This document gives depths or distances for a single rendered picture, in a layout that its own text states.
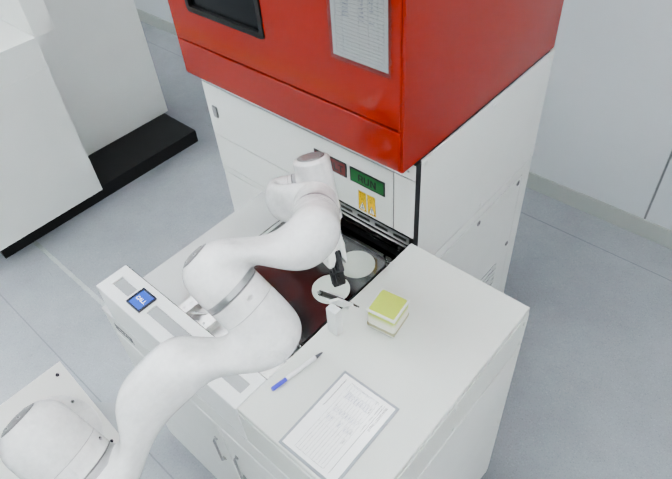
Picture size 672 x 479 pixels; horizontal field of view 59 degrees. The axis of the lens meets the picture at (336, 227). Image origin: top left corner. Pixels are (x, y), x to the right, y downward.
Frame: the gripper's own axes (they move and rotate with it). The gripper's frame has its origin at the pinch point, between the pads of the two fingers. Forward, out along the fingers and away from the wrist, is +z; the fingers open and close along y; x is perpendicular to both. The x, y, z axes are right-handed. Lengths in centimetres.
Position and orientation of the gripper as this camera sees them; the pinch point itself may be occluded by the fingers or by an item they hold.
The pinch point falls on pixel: (337, 277)
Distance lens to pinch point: 144.3
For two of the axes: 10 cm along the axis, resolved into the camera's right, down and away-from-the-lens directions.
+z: 1.9, 8.8, 4.3
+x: 9.1, -3.2, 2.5
